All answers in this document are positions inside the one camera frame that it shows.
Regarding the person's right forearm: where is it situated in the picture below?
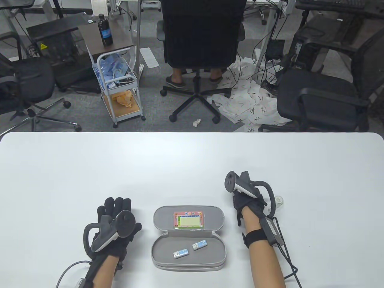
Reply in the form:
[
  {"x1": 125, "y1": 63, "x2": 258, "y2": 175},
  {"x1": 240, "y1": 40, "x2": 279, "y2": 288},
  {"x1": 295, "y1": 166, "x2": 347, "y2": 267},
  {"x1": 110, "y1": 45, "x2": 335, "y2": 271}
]
[{"x1": 241, "y1": 207, "x2": 285, "y2": 288}]

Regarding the tangle of black floor cables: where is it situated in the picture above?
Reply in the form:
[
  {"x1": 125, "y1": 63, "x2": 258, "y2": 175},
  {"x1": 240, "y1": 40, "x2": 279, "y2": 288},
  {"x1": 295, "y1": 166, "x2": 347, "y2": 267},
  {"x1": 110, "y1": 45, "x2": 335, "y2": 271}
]
[{"x1": 228, "y1": 0, "x2": 297, "y2": 90}]

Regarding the black cabinet yellow sticker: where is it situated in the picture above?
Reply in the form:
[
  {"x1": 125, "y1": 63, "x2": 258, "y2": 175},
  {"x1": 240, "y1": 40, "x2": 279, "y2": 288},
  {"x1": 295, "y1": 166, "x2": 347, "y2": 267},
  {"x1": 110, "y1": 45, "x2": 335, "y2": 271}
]
[{"x1": 26, "y1": 13, "x2": 101, "y2": 92}]

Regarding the pink yellow timetable card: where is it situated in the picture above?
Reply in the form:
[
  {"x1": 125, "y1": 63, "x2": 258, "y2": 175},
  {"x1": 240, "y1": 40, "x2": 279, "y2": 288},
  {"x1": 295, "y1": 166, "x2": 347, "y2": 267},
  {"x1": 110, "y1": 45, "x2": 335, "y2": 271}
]
[{"x1": 173, "y1": 211, "x2": 204, "y2": 230}]

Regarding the black mesh armrest chair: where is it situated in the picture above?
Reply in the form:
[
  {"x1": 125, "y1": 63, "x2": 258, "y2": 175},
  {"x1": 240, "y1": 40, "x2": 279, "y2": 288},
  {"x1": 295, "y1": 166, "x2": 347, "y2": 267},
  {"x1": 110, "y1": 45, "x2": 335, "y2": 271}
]
[{"x1": 259, "y1": 30, "x2": 384, "y2": 132}]

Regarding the black box on floor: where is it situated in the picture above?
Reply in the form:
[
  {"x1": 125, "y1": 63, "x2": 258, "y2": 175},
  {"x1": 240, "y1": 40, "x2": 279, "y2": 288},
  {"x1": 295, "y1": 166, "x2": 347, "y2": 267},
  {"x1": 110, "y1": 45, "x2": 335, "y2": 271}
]
[{"x1": 266, "y1": 40, "x2": 285, "y2": 59}]

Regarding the white trolley cart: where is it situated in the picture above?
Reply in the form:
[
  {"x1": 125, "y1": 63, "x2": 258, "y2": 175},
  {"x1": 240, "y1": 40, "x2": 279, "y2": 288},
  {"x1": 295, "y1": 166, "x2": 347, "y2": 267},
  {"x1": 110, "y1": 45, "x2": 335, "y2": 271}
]
[{"x1": 92, "y1": 49, "x2": 146, "y2": 129}]

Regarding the black mesh office chair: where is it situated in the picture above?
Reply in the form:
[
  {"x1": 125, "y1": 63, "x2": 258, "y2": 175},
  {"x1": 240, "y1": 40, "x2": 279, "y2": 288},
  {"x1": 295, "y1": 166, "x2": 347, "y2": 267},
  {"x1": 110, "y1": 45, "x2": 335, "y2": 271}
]
[{"x1": 282, "y1": 0, "x2": 384, "y2": 83}]

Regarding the white cartoon print pencil case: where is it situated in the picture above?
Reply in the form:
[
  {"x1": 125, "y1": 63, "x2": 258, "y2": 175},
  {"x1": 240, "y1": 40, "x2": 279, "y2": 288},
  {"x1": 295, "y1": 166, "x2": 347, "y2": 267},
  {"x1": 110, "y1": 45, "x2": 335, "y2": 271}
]
[{"x1": 151, "y1": 205, "x2": 227, "y2": 272}]

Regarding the black chair chrome base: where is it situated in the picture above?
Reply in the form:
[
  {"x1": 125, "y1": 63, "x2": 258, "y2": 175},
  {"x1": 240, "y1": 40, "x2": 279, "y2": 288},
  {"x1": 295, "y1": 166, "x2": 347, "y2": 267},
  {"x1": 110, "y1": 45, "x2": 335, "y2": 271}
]
[{"x1": 0, "y1": 31, "x2": 82, "y2": 132}]

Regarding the white printed floor sheet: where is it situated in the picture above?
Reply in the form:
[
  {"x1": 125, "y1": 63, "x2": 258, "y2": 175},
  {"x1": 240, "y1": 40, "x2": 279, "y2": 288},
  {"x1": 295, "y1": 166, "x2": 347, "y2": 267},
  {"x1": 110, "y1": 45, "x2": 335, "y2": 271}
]
[{"x1": 207, "y1": 54, "x2": 293, "y2": 132}]

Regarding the pile of blue packets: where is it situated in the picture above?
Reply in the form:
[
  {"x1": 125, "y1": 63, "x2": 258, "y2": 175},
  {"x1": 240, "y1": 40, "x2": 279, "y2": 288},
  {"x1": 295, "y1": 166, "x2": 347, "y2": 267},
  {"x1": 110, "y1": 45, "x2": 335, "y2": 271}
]
[{"x1": 94, "y1": 55, "x2": 134, "y2": 87}]

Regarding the orange cloth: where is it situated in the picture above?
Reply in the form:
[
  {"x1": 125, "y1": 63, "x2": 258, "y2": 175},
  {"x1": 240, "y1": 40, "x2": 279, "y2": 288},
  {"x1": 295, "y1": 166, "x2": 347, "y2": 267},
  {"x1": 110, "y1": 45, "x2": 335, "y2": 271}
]
[{"x1": 112, "y1": 90, "x2": 135, "y2": 108}]

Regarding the black high-back office chair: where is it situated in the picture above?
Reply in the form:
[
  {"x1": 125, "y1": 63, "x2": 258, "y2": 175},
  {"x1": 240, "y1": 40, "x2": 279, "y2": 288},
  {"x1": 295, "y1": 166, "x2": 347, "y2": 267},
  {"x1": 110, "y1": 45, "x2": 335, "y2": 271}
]
[{"x1": 156, "y1": 0, "x2": 246, "y2": 123}]

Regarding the grey right hand controller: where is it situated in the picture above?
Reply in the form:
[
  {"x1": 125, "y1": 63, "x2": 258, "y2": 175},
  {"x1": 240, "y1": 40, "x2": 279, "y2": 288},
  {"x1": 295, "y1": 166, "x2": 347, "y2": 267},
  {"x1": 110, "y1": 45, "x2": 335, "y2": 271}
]
[{"x1": 224, "y1": 171, "x2": 276, "y2": 216}]

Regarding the person's left hand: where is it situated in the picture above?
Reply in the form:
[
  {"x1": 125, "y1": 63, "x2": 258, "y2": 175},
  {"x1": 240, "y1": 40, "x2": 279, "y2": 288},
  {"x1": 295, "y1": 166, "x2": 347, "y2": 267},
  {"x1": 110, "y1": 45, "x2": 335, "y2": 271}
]
[{"x1": 87, "y1": 197, "x2": 142, "y2": 270}]

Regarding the person's right hand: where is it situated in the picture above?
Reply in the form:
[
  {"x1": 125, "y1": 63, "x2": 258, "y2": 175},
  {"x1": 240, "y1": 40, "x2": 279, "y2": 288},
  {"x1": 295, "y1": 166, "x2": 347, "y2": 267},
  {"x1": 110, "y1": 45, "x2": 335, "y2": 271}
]
[{"x1": 232, "y1": 190, "x2": 267, "y2": 227}]

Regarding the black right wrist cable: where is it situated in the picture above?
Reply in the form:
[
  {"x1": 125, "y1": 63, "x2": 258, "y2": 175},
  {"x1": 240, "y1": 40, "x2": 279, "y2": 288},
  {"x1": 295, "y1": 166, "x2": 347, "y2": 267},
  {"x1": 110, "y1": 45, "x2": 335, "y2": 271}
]
[{"x1": 271, "y1": 217, "x2": 302, "y2": 288}]

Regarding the grey left wrist cable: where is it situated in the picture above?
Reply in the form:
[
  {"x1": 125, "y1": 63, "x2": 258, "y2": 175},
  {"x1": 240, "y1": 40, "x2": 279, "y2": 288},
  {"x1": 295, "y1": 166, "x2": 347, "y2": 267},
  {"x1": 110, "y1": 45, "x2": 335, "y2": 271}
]
[{"x1": 56, "y1": 260, "x2": 90, "y2": 288}]

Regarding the white desk leg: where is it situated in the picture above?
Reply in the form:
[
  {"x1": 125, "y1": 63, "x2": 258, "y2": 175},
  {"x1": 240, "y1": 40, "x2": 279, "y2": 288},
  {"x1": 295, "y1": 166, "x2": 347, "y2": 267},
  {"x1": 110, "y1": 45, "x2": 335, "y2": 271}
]
[
  {"x1": 253, "y1": 0, "x2": 279, "y2": 65},
  {"x1": 132, "y1": 0, "x2": 145, "y2": 65}
]

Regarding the grey left hand controller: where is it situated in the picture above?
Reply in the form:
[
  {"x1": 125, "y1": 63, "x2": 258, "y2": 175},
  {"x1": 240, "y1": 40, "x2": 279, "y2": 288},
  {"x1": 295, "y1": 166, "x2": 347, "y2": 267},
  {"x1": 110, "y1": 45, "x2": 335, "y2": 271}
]
[{"x1": 83, "y1": 211, "x2": 135, "y2": 254}]

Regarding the grey chair wheel base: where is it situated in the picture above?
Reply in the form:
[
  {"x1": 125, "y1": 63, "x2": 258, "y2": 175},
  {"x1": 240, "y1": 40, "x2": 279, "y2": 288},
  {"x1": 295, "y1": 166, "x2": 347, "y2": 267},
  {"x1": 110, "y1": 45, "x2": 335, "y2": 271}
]
[{"x1": 243, "y1": 7, "x2": 267, "y2": 26}]

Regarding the white paper sheet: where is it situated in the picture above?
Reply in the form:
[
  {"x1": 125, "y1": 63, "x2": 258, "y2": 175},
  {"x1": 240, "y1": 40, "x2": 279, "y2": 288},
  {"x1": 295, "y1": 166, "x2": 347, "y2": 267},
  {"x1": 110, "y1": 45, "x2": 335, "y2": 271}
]
[{"x1": 140, "y1": 47, "x2": 159, "y2": 68}]

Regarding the dark bottle blue label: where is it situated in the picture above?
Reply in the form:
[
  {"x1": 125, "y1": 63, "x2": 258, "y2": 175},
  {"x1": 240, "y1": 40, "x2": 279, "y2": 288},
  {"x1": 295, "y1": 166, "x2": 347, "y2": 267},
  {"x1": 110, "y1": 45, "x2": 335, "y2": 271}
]
[{"x1": 98, "y1": 14, "x2": 114, "y2": 46}]

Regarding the grey hand controller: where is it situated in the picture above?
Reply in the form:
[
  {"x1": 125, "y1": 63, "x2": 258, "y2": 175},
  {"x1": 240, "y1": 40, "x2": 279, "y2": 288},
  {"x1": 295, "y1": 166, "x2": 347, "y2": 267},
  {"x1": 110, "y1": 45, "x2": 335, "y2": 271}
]
[
  {"x1": 83, "y1": 211, "x2": 135, "y2": 254},
  {"x1": 224, "y1": 171, "x2": 276, "y2": 216}
]

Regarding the person's left forearm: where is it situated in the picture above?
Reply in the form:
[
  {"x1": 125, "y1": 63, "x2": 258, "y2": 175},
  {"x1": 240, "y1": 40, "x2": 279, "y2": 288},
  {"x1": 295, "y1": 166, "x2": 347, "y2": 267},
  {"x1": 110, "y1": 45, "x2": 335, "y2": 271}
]
[{"x1": 91, "y1": 255, "x2": 119, "y2": 288}]

